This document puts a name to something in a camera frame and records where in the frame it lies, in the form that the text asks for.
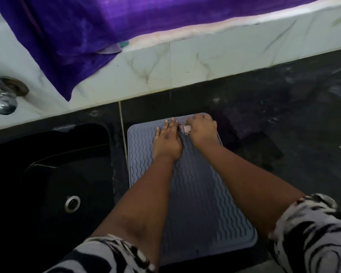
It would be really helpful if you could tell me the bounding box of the person's left forearm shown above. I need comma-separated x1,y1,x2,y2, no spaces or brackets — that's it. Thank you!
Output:
90,155,179,268

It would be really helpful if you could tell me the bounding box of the person's left hand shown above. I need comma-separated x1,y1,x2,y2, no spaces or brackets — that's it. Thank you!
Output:
153,118,183,162

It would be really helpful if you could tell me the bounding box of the black and white patterned sleeve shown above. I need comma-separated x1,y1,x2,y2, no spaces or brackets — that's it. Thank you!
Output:
44,234,157,273
268,193,341,273

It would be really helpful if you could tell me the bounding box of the person's right forearm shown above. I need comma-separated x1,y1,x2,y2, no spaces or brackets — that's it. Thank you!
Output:
200,139,306,239

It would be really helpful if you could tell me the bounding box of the steel sink drain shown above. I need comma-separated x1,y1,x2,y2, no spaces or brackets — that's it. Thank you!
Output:
64,195,81,213

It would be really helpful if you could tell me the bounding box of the black kitchen sink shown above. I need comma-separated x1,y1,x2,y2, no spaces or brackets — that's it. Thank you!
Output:
0,123,115,273

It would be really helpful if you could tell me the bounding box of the grey ribbed silicone mat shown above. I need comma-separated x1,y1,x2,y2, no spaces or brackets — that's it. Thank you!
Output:
127,113,258,266

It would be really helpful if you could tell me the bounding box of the small pink scrubber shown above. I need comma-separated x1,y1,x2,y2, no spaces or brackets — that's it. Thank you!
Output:
178,122,192,136

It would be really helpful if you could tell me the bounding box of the chrome wall tap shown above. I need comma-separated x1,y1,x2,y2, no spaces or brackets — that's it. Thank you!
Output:
0,72,30,115

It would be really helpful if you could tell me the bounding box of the purple cloth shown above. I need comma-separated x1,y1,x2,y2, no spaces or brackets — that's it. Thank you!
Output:
0,0,330,102

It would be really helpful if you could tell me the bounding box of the person's right hand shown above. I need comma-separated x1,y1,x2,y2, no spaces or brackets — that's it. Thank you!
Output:
185,113,218,149

